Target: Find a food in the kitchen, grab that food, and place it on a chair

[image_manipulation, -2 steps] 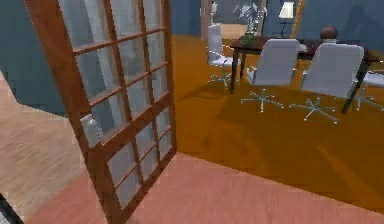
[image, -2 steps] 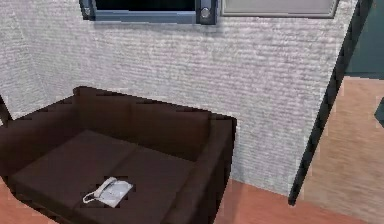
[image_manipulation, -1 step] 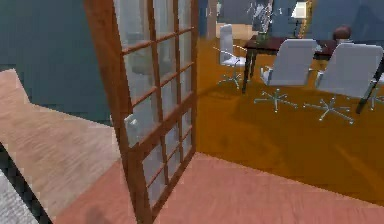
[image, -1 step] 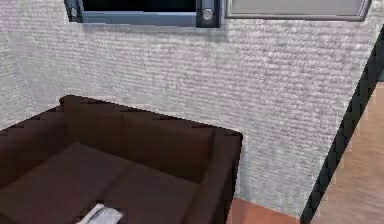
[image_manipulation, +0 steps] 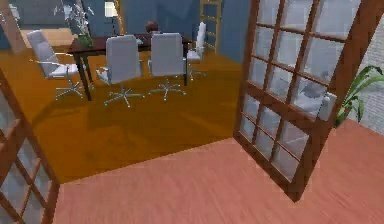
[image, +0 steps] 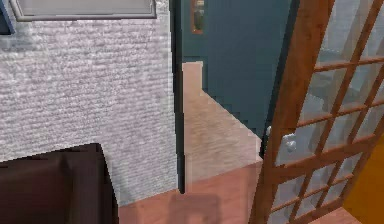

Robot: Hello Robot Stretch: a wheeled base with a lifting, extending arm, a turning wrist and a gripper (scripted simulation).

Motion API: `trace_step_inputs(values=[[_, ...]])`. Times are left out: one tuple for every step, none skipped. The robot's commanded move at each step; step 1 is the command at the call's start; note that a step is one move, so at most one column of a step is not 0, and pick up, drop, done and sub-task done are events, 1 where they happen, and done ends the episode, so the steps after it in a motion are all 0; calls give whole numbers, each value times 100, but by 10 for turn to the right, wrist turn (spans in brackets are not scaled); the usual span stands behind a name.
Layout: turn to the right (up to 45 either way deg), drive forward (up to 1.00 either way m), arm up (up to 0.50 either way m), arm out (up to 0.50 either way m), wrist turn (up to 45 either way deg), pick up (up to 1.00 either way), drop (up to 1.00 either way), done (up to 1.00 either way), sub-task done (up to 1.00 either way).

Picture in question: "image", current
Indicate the brown wooden glass-paned door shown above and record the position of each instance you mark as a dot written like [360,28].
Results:
[293,100]

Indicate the dark brown cabinet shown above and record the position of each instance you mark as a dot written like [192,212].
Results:
[50,190]

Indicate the orange framed wall picture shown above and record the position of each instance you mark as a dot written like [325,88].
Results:
[197,16]

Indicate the grey framed wall picture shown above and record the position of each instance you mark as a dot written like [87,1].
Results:
[83,8]

